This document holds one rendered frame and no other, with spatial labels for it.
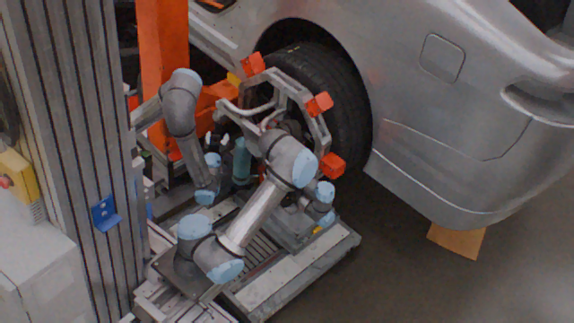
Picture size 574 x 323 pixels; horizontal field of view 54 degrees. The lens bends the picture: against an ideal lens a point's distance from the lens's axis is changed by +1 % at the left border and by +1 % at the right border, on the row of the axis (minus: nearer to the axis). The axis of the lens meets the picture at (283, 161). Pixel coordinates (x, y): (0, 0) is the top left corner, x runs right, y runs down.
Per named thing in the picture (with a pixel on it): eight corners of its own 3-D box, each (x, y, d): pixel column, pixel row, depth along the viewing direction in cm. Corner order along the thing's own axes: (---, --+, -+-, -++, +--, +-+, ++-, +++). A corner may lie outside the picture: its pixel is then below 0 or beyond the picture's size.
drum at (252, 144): (295, 144, 263) (299, 122, 254) (262, 164, 252) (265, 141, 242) (274, 128, 270) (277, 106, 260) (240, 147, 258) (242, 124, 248)
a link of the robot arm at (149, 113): (82, 150, 218) (178, 82, 191) (94, 126, 229) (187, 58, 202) (107, 169, 224) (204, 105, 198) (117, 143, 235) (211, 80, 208)
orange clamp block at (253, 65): (267, 69, 255) (259, 50, 253) (255, 75, 250) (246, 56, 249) (259, 73, 260) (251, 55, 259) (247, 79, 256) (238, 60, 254)
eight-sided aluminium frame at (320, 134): (319, 198, 268) (339, 110, 230) (309, 205, 265) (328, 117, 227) (243, 136, 293) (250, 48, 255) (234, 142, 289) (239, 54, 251)
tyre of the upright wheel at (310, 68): (395, 95, 239) (290, 12, 263) (360, 117, 226) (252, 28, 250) (352, 188, 288) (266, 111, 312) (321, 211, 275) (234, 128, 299)
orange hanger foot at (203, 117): (263, 105, 322) (268, 55, 298) (190, 144, 293) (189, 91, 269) (244, 91, 330) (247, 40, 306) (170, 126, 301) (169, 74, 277)
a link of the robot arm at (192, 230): (197, 227, 206) (197, 203, 196) (220, 251, 199) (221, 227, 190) (169, 243, 199) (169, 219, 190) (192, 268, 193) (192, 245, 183)
